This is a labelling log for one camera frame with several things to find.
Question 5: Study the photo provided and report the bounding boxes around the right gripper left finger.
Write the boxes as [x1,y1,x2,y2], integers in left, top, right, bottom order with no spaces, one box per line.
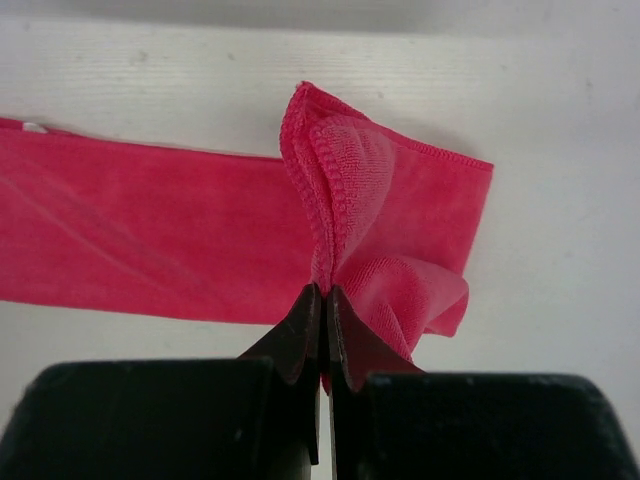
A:
[1,284,323,479]

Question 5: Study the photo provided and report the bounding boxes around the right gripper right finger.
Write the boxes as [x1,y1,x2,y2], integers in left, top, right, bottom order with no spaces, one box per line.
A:
[325,288,639,479]

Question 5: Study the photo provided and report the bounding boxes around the pink towel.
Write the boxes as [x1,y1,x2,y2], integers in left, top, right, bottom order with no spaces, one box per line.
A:
[1,82,493,359]

